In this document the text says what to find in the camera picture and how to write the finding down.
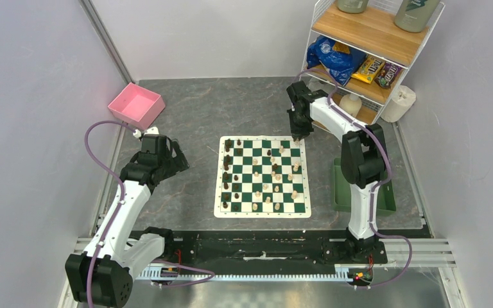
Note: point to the white wire wooden shelf rack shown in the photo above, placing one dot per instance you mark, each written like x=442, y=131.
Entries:
x=389, y=51

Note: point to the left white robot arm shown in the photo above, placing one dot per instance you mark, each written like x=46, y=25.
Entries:
x=104, y=272

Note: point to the blue snack bag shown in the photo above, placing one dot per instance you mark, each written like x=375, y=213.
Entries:
x=340, y=60

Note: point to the cream soap bottle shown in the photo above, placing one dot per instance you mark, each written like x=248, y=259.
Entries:
x=351, y=104

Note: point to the green bottle top right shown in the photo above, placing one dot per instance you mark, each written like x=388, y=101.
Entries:
x=413, y=15

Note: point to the green white chess mat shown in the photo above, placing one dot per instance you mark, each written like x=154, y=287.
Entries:
x=278, y=187

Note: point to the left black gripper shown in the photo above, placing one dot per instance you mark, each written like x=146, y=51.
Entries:
x=178, y=163

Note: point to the green bottle top left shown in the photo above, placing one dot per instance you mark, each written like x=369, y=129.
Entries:
x=352, y=6

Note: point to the pink plastic bin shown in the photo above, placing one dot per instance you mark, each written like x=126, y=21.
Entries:
x=137, y=106

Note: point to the brown candy bag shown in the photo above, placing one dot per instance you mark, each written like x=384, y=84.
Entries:
x=387, y=75

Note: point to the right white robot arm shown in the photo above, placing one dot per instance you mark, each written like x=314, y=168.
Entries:
x=363, y=160

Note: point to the yellow candy bag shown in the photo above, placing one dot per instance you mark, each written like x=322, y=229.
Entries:
x=369, y=69

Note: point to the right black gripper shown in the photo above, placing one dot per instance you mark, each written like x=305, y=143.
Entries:
x=303, y=132

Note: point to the green bottle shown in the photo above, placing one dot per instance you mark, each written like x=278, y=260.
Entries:
x=352, y=6
x=413, y=15

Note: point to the dark chess rook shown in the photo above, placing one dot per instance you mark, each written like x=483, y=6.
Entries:
x=228, y=143

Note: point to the grey jar with lettering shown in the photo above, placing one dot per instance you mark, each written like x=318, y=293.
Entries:
x=315, y=85

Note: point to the green plastic tray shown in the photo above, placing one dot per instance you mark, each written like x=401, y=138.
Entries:
x=341, y=194

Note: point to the white paper towel roll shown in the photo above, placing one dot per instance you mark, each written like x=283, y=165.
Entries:
x=399, y=104

